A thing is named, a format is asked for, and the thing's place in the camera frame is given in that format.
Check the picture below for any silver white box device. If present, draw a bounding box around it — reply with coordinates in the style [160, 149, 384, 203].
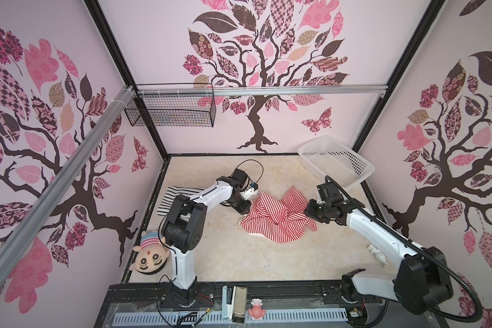
[221, 285, 247, 323]

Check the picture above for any black wire mesh basket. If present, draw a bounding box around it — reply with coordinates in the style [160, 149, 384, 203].
[124, 82, 217, 128]

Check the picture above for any white slotted cable duct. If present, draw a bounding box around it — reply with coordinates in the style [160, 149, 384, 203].
[111, 308, 348, 327]

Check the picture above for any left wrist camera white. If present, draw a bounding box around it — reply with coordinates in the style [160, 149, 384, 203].
[241, 183, 258, 200]

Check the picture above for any aluminium rail wall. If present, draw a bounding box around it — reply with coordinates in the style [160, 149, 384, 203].
[137, 84, 388, 96]
[0, 86, 135, 287]

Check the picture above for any cartoon boy plush head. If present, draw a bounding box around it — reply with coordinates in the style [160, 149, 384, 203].
[129, 230, 171, 276]

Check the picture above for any aluminium rail back wall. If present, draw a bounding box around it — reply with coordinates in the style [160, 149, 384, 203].
[137, 84, 388, 96]

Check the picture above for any aluminium rail left wall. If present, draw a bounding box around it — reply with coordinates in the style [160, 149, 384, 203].
[0, 86, 135, 287]

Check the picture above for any pink pig figurine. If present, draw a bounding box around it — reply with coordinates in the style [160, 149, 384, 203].
[248, 298, 266, 320]

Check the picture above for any white plastic laundry basket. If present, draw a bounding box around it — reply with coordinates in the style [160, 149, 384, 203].
[297, 135, 375, 189]

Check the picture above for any small white figurine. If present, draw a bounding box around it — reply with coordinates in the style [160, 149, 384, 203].
[368, 244, 388, 268]

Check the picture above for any black corrugated cable hose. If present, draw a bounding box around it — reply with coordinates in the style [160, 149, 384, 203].
[324, 175, 484, 324]

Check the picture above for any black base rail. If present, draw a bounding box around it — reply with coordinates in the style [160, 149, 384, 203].
[104, 279, 431, 306]

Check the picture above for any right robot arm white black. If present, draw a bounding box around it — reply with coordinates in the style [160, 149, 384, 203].
[304, 181, 453, 314]

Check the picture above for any red white striped tank top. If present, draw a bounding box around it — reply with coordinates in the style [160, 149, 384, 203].
[239, 186, 317, 244]

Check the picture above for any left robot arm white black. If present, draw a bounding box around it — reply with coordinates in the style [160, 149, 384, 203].
[161, 168, 258, 306]

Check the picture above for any black white striped tank top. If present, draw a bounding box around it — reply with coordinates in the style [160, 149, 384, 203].
[156, 185, 208, 217]

